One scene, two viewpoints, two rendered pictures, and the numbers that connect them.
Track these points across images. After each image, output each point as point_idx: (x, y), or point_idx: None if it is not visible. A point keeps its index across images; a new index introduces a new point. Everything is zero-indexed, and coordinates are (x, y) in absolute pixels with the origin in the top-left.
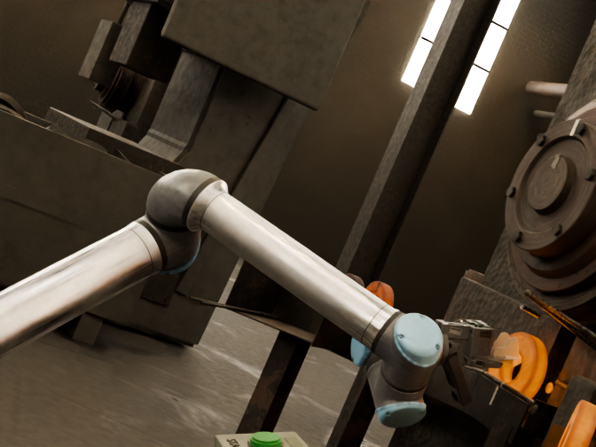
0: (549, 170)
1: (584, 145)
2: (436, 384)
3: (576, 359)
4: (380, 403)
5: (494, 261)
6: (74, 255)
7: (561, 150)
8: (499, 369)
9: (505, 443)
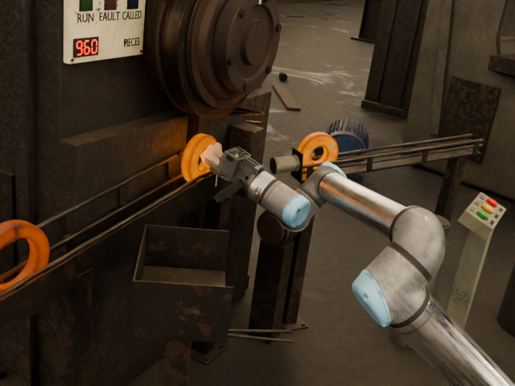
0: (257, 34)
1: (269, 9)
2: (171, 215)
3: (204, 126)
4: (307, 222)
5: (67, 112)
6: (470, 339)
7: (250, 15)
8: (198, 168)
9: None
